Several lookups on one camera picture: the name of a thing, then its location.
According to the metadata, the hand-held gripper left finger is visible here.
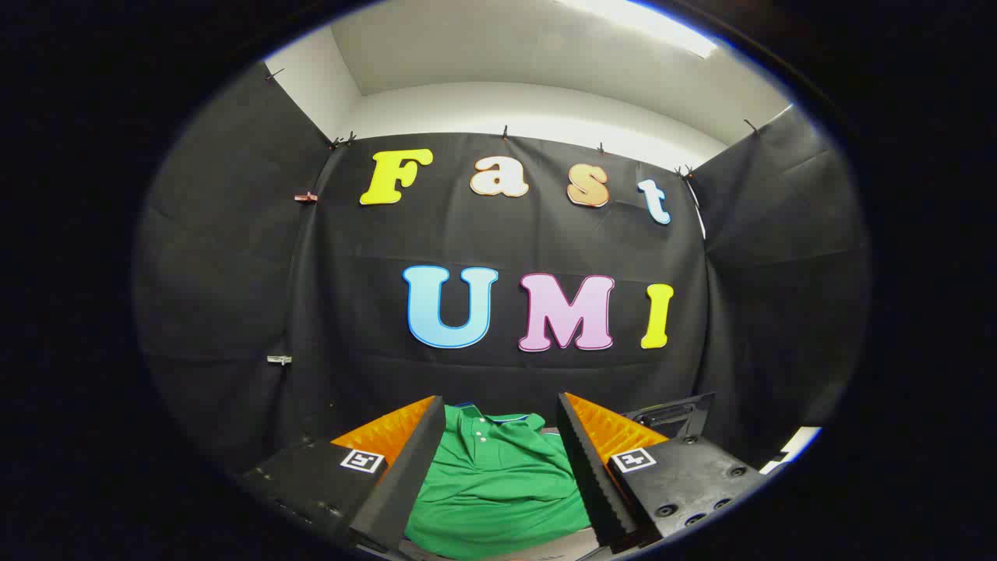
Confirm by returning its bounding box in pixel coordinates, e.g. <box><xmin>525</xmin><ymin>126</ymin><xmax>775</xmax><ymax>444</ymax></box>
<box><xmin>238</xmin><ymin>395</ymin><xmax>447</xmax><ymax>554</ymax></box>

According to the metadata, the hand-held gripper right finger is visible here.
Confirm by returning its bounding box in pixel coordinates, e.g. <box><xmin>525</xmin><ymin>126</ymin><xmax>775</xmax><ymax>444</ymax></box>
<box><xmin>556</xmin><ymin>392</ymin><xmax>770</xmax><ymax>552</ymax></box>

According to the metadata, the green polo shirt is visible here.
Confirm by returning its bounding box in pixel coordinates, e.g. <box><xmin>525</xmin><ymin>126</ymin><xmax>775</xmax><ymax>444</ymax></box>
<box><xmin>403</xmin><ymin>403</ymin><xmax>593</xmax><ymax>560</ymax></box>

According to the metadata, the black backdrop cloth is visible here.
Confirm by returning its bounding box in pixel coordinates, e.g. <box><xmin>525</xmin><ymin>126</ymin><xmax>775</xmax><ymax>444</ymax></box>
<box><xmin>132</xmin><ymin>62</ymin><xmax>869</xmax><ymax>476</ymax></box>

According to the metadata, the row of black clips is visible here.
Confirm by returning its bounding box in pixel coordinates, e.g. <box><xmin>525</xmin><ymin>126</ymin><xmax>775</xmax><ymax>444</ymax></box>
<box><xmin>265</xmin><ymin>66</ymin><xmax>760</xmax><ymax>180</ymax></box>

